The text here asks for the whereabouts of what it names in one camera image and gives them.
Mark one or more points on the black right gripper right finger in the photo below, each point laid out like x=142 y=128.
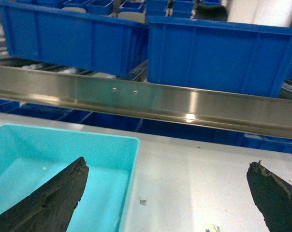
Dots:
x=273 y=197

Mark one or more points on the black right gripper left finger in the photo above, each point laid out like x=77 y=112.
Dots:
x=50 y=207

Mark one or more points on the light teal plastic bin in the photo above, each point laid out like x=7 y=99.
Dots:
x=30 y=156

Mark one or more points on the blue bin lower shelf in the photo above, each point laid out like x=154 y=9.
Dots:
x=147 y=126

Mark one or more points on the blue bin in middle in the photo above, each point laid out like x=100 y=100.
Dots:
x=222 y=56

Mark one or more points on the blue bin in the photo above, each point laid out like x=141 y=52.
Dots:
x=222 y=56
x=82 y=40

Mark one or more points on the blue bin on left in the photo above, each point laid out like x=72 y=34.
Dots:
x=82 y=40

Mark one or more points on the stainless steel shelf frame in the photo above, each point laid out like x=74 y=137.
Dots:
x=198 y=107

